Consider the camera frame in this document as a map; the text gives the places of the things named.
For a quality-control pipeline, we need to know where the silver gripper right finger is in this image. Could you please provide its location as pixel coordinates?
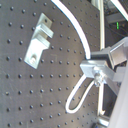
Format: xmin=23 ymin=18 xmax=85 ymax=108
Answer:
xmin=91 ymin=37 xmax=128 ymax=82

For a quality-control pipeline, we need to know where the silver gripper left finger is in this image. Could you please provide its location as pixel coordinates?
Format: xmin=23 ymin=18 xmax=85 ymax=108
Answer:
xmin=80 ymin=60 xmax=119 ymax=94

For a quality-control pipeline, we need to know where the white cable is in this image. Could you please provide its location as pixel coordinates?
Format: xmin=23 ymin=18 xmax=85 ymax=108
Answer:
xmin=50 ymin=0 xmax=97 ymax=115

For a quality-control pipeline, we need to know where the black perforated breadboard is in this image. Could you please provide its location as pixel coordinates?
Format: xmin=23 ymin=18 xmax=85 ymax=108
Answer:
xmin=0 ymin=0 xmax=98 ymax=128

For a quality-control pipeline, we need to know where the aluminium frame rail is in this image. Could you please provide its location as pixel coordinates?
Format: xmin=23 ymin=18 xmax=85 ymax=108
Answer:
xmin=93 ymin=0 xmax=108 ymax=118

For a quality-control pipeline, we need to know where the aluminium cable clip bracket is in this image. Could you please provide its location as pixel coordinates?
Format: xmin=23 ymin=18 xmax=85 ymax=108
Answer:
xmin=24 ymin=13 xmax=54 ymax=69

